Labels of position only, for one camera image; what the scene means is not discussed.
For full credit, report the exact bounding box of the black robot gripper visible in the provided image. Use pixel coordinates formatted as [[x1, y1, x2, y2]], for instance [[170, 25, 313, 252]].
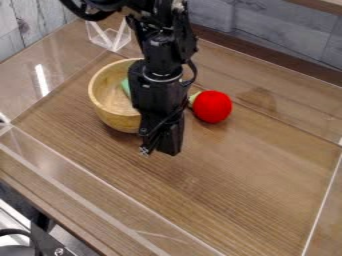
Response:
[[128, 66, 188, 156]]

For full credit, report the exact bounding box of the green rectangular stick block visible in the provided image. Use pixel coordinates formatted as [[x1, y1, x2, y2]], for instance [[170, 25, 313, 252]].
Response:
[[120, 78, 131, 99]]

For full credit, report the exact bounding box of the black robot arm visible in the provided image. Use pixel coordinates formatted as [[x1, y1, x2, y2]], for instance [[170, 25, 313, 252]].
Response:
[[59, 0, 198, 156]]

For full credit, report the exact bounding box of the light wooden bowl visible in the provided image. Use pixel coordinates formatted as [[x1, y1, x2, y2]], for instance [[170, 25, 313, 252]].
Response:
[[88, 58, 140, 133]]

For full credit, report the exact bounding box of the red toy strawberry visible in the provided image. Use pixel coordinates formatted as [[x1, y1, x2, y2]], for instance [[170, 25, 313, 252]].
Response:
[[188, 90, 232, 124]]

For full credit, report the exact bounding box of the clear acrylic corner bracket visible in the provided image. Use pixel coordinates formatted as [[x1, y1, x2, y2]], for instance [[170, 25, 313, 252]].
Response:
[[85, 19, 132, 52]]

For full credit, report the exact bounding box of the black metal table bracket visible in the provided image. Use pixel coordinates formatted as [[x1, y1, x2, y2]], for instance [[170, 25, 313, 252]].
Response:
[[31, 213, 77, 256]]

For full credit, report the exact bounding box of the black cable under table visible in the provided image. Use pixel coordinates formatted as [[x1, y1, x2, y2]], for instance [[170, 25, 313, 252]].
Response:
[[0, 227, 37, 256]]

